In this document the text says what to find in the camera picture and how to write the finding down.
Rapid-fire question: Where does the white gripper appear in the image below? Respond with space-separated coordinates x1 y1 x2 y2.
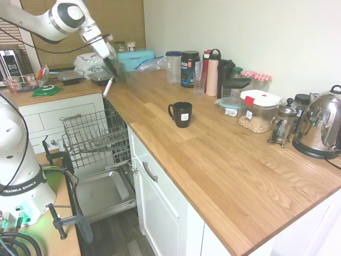
81 23 119 79

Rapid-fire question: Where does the stainless dishwasher door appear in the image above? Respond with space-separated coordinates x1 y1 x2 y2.
72 163 138 223

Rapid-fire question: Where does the black container with clear lid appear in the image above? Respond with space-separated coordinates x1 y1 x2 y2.
56 70 84 87
87 71 111 87

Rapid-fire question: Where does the white plastic shopping bag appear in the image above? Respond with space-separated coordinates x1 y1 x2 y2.
68 51 107 79

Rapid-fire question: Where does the teal box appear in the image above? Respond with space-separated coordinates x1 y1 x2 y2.
116 50 156 73

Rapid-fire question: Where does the clear zip bag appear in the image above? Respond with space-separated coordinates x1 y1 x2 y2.
135 55 167 73

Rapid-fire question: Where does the brown bamboo window blind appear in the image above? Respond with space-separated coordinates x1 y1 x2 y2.
20 0 147 70

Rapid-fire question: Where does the clear pitcher with blue lid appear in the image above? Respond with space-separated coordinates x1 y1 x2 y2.
165 50 183 85

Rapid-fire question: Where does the green round container lid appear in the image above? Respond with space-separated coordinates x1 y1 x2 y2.
32 84 65 98

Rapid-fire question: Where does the red snack bag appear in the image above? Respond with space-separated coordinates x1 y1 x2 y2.
37 64 50 81

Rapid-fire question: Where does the white kitchen cabinet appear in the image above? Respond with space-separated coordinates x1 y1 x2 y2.
18 91 108 156
127 124 341 256

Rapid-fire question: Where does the black Vega protein tub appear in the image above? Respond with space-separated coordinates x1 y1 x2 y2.
180 50 202 89

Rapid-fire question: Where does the black mug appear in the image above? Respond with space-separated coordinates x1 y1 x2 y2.
167 101 193 129

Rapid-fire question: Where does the clear drinking glass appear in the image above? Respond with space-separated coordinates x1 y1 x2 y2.
193 70 206 95

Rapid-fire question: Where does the red water bottle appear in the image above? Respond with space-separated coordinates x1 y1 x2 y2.
200 50 212 93

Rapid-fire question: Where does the clear glass food container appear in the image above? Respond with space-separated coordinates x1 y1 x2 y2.
3 75 37 93

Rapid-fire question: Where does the silver microwave oven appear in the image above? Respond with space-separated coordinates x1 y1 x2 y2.
0 49 23 87

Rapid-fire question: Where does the pink water bottle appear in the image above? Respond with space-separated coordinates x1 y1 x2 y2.
205 48 222 97

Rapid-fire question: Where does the black table clamp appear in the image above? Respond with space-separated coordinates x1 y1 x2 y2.
45 203 94 246
42 135 76 174

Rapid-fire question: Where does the black shaker bottle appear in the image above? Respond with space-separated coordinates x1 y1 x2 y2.
216 59 237 100

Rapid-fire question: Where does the glass container with blue lid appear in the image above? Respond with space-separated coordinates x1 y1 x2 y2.
218 96 242 118

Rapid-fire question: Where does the clear canister with black lid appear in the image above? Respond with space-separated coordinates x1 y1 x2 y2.
221 77 253 100

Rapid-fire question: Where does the jar with red checkered lid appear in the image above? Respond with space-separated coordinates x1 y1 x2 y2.
251 73 273 94
240 69 258 81

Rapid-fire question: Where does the clear container with white lid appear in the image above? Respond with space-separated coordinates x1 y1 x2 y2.
237 89 283 134

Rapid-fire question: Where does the glass French press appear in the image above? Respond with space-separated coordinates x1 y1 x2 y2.
266 98 301 149

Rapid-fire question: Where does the jar with black lid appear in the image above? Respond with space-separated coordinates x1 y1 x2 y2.
293 93 311 134

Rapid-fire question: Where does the stainless steel electric kettle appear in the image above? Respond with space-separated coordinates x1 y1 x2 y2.
291 84 341 161

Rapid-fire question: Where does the silver bar drawer handle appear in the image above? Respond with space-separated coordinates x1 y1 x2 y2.
59 114 82 122
142 161 159 183

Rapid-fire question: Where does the grey wire dish rack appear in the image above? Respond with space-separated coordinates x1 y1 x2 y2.
60 107 129 171

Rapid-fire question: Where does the thick black cable bundle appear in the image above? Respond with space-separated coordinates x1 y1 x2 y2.
0 231 44 256

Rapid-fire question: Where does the black kettle cord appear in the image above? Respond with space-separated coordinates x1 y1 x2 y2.
323 156 341 171

